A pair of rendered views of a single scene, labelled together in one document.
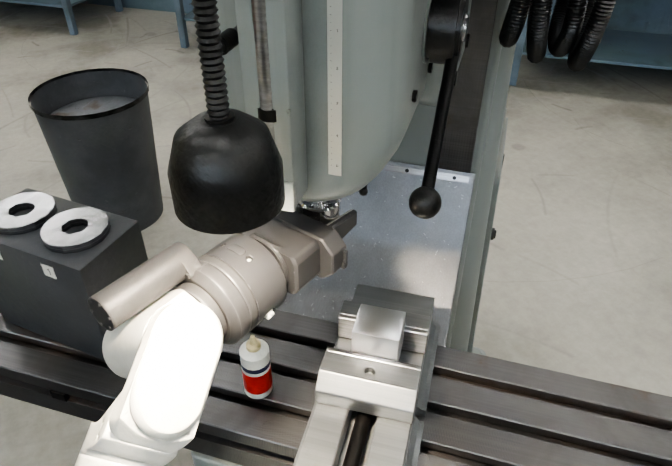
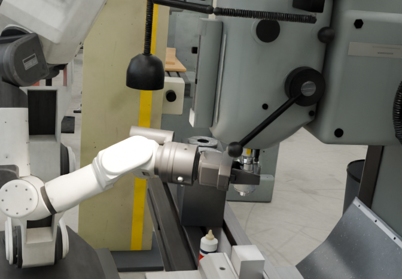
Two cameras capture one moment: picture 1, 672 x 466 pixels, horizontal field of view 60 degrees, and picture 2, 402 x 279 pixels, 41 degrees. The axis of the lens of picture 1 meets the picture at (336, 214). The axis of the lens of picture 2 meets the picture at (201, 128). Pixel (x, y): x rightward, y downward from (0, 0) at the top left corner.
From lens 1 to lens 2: 0.85 m
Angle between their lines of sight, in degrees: 56
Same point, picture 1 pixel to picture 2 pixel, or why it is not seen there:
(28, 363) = (162, 206)
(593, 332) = not seen: outside the picture
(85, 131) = not seen: hidden behind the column
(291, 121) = (199, 85)
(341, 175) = (218, 124)
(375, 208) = (365, 254)
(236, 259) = (181, 146)
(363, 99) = (227, 88)
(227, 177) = (131, 66)
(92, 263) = not seen: hidden behind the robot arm
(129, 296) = (140, 131)
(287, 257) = (201, 161)
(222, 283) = (167, 148)
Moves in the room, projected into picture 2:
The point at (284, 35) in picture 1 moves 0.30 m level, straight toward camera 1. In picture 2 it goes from (201, 49) to (45, 51)
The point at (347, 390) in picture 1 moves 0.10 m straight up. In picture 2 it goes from (207, 267) to (212, 224)
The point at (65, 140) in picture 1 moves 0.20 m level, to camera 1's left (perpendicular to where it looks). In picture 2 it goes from (351, 194) to (326, 181)
